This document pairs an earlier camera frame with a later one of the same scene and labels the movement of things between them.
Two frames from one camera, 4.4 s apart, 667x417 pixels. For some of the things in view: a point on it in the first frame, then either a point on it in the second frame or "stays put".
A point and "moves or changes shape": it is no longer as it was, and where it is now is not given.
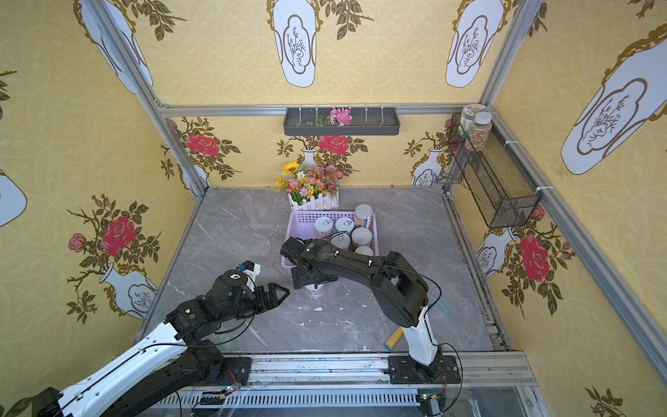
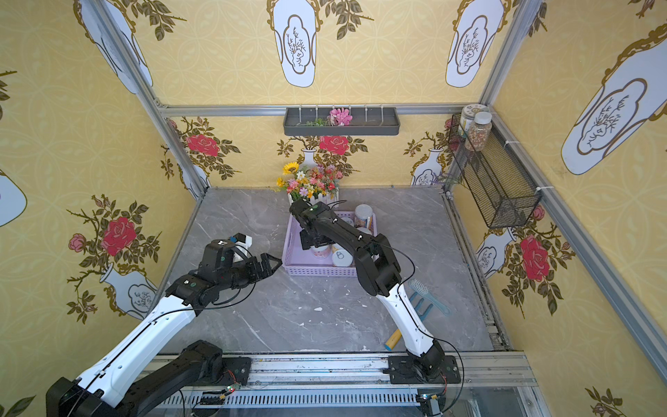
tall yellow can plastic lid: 363,211 stays put
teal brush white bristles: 441,306 stays put
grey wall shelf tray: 365,122 stays put
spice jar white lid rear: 467,117 stays put
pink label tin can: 313,292 moves or changes shape
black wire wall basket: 501,188 stays put
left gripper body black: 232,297 to 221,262
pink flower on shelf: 339,116 stays put
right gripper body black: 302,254 to 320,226
